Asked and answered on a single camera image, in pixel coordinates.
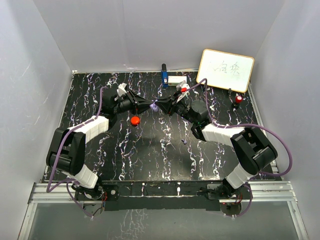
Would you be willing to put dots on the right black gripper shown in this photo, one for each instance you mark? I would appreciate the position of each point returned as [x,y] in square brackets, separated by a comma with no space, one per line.
[169,104]

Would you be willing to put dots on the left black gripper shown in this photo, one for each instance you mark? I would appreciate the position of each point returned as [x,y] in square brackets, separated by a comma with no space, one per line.
[139,105]

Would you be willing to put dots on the purple earbud charging case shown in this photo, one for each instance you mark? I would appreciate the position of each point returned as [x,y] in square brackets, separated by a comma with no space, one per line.
[154,107]

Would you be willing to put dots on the red earbud charging case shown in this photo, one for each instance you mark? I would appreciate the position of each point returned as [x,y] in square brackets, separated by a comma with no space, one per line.
[135,120]

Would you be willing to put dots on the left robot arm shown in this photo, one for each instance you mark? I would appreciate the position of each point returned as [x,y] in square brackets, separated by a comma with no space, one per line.
[68,146]

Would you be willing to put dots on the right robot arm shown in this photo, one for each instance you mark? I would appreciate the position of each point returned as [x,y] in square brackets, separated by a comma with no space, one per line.
[253,149]

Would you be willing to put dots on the white pink cardboard box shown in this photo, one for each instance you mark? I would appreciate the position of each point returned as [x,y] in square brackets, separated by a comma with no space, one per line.
[176,80]

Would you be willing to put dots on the blue black device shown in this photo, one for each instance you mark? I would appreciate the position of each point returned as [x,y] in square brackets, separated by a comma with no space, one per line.
[164,75]

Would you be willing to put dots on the red emergency stop button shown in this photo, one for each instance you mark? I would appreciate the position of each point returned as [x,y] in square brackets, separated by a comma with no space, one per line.
[236,103]

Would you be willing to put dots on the black front base bar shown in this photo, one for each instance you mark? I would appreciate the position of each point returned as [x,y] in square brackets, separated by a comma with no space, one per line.
[170,195]

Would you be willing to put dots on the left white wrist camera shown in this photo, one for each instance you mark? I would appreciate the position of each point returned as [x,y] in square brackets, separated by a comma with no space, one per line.
[122,89]

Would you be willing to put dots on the white whiteboard with wooden frame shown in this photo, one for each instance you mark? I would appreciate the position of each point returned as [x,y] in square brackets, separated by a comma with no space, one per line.
[225,70]

